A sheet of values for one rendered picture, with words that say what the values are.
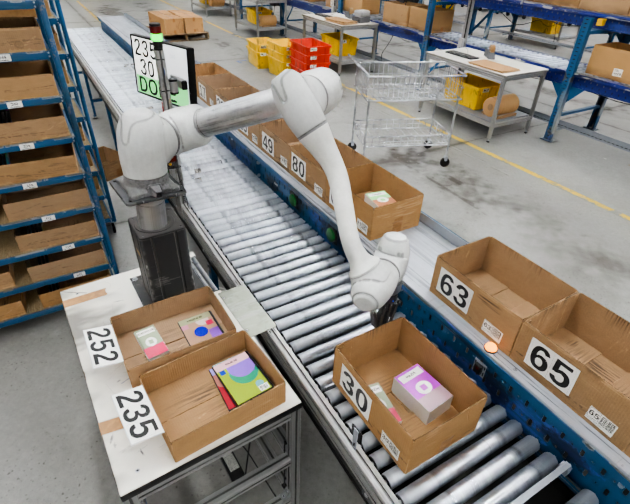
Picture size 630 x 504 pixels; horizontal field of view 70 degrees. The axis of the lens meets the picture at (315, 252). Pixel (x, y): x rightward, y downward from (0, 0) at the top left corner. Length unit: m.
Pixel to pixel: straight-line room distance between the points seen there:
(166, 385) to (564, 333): 1.39
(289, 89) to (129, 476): 1.18
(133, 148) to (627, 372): 1.78
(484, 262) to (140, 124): 1.41
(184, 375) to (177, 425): 0.19
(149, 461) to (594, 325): 1.48
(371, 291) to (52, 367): 2.12
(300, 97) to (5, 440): 2.15
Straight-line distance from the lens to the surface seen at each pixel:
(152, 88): 2.75
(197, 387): 1.64
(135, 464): 1.54
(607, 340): 1.81
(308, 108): 1.33
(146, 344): 1.80
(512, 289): 1.96
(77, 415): 2.70
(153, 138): 1.66
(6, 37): 2.55
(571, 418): 1.59
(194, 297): 1.88
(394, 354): 1.74
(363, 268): 1.29
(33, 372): 3.00
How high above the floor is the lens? 2.02
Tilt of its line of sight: 35 degrees down
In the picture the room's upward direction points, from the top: 2 degrees clockwise
